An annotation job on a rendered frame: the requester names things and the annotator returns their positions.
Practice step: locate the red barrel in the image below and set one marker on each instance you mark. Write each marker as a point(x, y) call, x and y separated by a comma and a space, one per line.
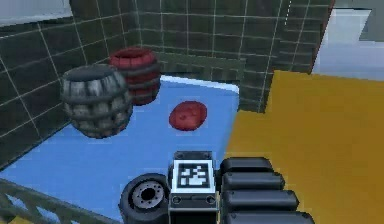
point(140, 71)

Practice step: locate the blue table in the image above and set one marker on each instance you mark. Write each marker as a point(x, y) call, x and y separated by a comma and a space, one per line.
point(133, 156)

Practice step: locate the red round disc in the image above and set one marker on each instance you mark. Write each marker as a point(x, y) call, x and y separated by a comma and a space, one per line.
point(187, 115)

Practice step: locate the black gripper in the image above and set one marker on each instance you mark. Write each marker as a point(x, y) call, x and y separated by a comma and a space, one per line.
point(146, 198)

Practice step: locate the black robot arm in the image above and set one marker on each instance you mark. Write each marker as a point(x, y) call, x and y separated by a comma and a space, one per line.
point(256, 193)

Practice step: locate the grey barrel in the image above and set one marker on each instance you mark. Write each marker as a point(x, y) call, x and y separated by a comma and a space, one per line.
point(96, 101)

